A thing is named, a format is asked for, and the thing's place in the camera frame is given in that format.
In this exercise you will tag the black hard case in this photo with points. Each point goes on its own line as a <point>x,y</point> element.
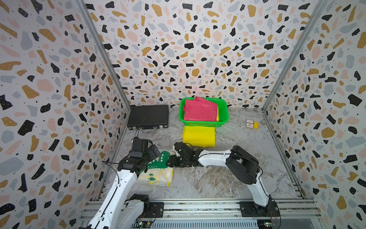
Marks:
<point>148,117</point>

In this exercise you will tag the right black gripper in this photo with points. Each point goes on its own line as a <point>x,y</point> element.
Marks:
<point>171,161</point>

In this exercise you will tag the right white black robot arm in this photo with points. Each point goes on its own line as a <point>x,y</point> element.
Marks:
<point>242,164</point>

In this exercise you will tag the plain yellow raincoat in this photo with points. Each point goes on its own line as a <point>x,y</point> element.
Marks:
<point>199,136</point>

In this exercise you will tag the white green dinosaur raincoat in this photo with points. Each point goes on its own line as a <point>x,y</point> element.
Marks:
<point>158,172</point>

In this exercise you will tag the yellow duck face raincoat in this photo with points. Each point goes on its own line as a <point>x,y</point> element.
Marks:
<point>217,115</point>

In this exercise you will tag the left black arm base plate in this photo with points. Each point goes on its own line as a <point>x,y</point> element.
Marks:
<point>153,210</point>

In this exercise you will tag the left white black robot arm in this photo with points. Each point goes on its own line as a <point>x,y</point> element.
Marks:
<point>117,212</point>

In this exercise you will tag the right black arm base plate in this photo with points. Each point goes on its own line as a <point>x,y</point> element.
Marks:
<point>250,209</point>

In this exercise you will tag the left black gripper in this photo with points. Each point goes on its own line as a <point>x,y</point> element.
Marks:
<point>151,154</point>

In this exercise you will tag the green plastic basket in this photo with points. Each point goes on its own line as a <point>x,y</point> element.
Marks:
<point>223,113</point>

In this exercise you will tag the pink raincoat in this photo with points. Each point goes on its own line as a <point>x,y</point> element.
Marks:
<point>200,110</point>

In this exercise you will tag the aluminium mounting rail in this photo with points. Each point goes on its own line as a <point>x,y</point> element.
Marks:
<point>226,214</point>

